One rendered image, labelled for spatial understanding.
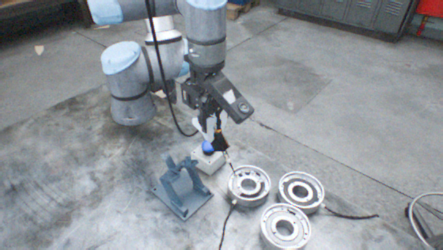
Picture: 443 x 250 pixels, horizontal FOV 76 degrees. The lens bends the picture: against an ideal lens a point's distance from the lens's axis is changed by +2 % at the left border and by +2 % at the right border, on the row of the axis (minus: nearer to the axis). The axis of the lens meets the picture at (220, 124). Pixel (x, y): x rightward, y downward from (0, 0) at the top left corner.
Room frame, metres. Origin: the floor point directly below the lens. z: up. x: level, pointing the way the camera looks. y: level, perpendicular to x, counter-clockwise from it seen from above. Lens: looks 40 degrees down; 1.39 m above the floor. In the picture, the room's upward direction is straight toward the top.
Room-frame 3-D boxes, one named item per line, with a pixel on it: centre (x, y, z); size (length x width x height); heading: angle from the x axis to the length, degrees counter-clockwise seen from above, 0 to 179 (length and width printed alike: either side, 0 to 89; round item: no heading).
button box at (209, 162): (0.53, 0.04, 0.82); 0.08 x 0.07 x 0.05; 50
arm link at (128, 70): (0.77, 0.29, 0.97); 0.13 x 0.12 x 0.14; 115
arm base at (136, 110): (0.77, 0.30, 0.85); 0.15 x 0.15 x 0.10
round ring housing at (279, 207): (0.32, -0.14, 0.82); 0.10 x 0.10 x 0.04
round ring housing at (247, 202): (0.43, -0.07, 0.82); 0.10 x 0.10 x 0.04
